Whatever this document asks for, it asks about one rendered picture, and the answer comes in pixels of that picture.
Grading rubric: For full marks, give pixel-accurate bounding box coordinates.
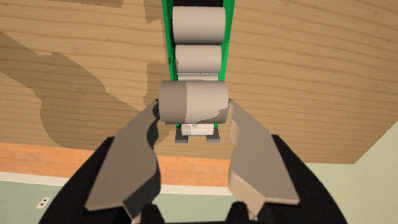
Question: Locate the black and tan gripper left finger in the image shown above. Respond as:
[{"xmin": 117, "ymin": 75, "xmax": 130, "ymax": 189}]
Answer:
[{"xmin": 38, "ymin": 99, "xmax": 161, "ymax": 224}]

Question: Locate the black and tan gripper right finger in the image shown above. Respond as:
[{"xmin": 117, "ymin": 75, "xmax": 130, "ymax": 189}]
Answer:
[{"xmin": 227, "ymin": 99, "xmax": 348, "ymax": 224}]

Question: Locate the beige cylinder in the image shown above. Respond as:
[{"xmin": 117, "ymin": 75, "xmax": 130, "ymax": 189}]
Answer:
[
  {"xmin": 173, "ymin": 6, "xmax": 226, "ymax": 45},
  {"xmin": 178, "ymin": 75, "xmax": 218, "ymax": 80},
  {"xmin": 176, "ymin": 45, "xmax": 221, "ymax": 75},
  {"xmin": 182, "ymin": 124, "xmax": 214, "ymax": 135},
  {"xmin": 159, "ymin": 80, "xmax": 228, "ymax": 124}
]

